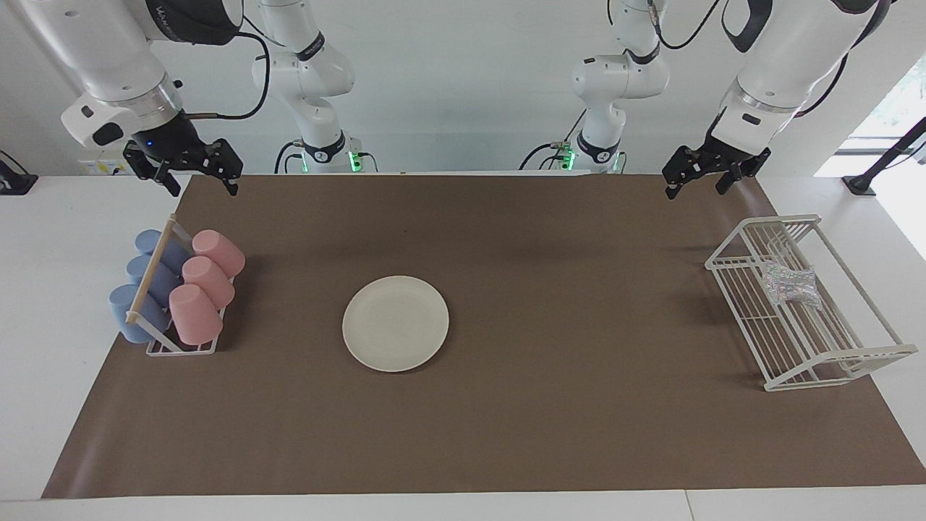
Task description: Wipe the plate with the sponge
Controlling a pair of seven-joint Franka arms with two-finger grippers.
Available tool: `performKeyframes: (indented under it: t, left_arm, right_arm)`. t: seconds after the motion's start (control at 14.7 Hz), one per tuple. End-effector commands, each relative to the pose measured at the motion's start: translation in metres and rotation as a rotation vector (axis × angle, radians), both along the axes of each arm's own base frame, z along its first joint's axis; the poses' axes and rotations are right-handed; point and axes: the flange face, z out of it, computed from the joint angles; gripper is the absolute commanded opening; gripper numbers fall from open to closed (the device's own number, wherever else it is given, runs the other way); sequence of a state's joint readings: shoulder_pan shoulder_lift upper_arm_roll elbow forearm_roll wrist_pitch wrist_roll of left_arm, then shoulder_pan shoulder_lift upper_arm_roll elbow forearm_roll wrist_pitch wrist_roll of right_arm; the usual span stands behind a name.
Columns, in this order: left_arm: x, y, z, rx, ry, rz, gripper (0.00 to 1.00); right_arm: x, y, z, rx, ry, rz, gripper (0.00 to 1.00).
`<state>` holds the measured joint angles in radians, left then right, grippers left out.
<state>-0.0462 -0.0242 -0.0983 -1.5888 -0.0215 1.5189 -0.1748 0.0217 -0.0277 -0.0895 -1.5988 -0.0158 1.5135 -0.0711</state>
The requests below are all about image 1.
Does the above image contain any pink plastic cup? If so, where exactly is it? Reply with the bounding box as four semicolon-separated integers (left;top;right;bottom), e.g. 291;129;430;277
192;229;246;279
169;284;224;346
182;256;236;310

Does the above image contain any cream round plate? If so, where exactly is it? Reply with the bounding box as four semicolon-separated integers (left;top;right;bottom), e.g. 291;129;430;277
342;276;450;373

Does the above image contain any black clamp bracket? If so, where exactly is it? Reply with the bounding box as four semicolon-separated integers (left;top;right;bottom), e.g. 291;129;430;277
0;151;38;196

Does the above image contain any shiny crinkled snack packet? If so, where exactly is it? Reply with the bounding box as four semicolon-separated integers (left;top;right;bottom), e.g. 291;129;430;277
760;262;822;310

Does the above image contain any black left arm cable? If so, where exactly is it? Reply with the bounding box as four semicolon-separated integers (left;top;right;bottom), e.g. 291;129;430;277
647;0;851;117

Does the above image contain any blue plastic cup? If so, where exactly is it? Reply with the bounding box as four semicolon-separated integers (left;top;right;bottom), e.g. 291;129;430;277
135;229;192;276
127;255;182;305
109;284;174;344

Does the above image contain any black right base cable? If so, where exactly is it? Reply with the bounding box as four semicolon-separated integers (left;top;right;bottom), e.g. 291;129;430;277
273;140;303;174

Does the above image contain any white wire dish rack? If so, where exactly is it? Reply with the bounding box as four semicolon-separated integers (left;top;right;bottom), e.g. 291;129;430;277
705;214;918;392

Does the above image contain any black left base cable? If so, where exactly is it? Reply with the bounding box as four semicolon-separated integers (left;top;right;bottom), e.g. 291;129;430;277
519;109;588;171

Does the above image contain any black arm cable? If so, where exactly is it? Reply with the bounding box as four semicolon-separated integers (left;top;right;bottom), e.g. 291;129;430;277
647;0;851;117
181;14;272;120

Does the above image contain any white wall power outlet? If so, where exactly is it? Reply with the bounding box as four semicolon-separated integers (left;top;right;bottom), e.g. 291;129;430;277
78;158;135;176

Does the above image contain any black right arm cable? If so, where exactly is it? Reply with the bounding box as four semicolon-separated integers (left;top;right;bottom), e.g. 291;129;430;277
181;14;272;120

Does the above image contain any white cup rack wooden handle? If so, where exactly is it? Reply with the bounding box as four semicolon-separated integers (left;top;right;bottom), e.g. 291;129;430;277
125;215;232;357

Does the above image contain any black metal stand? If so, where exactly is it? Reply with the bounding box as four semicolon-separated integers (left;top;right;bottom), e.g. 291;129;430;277
841;116;926;196

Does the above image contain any black base cable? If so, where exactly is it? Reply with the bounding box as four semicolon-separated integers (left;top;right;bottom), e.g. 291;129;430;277
273;140;303;174
519;109;588;171

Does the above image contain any brown table mat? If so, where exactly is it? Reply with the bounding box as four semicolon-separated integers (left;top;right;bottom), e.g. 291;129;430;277
41;174;926;499

